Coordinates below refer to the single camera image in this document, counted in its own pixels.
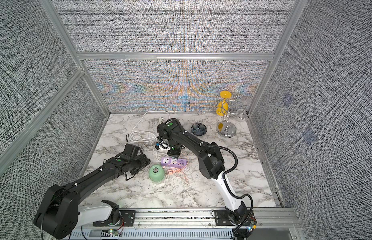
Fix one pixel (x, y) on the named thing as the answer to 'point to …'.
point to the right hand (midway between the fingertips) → (177, 149)
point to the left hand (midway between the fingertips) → (150, 162)
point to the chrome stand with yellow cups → (225, 129)
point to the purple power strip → (170, 162)
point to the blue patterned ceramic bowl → (198, 129)
